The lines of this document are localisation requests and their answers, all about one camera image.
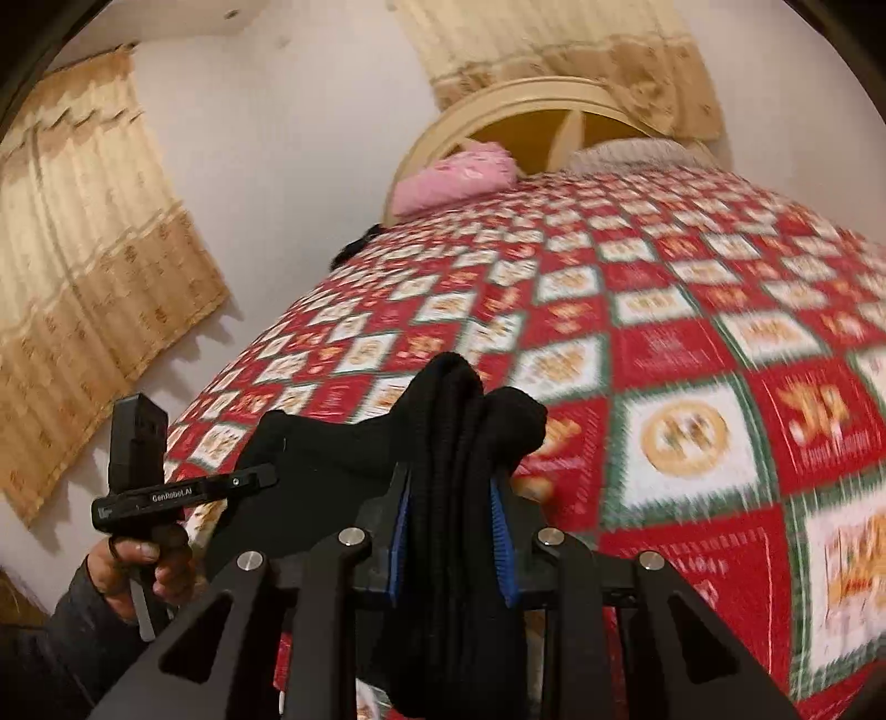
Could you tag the cream wooden headboard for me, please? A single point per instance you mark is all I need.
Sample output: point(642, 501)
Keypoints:
point(526, 93)

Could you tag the red checkered printed blanket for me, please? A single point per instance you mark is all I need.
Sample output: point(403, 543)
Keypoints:
point(692, 346)

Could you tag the dark cloth behind bed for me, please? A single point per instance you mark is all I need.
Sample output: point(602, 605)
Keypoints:
point(356, 246)

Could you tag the black pants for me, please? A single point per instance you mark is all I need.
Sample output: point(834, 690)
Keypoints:
point(457, 450)

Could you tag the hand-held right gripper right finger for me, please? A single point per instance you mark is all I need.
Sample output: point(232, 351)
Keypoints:
point(502, 554)

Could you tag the beige patterned curtain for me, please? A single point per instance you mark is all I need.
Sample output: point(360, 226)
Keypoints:
point(90, 277)
point(554, 48)

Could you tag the person's left forearm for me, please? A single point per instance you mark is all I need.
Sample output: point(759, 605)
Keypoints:
point(62, 644)

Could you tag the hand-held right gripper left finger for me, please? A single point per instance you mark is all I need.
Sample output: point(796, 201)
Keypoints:
point(398, 547)

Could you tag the person's left hand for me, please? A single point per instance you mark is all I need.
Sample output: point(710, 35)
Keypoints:
point(173, 574)

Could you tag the pink pillow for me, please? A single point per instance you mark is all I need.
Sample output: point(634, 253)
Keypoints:
point(453, 176)

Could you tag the grey pillow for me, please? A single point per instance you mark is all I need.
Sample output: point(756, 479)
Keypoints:
point(637, 154)

